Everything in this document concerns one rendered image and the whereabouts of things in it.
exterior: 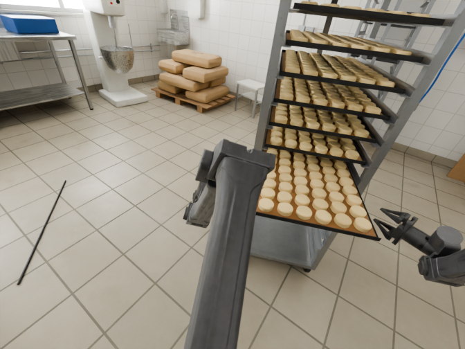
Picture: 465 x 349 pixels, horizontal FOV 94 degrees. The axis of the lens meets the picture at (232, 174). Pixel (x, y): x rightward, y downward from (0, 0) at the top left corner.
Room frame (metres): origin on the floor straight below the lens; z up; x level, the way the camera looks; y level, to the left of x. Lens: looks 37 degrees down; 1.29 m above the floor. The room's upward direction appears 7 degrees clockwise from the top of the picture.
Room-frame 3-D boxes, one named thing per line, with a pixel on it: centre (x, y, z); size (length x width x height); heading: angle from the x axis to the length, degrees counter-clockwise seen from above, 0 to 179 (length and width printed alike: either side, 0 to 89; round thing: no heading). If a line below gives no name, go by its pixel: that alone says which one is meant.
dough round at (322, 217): (0.50, -0.31, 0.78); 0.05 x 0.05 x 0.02
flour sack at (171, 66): (3.89, 1.03, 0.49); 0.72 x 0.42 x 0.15; 150
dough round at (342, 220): (0.50, -0.37, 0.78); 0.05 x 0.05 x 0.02
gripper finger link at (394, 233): (0.55, -0.58, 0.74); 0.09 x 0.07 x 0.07; 38
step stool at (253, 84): (3.45, -0.19, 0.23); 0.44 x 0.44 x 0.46; 51
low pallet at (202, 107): (3.74, 0.82, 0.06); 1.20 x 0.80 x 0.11; 62
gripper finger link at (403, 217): (0.55, -0.58, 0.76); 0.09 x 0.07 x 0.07; 38
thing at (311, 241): (1.03, -0.55, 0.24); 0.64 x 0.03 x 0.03; 173
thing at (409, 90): (1.03, -0.55, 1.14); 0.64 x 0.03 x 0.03; 173
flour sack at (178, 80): (3.55, 0.93, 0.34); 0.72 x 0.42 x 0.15; 64
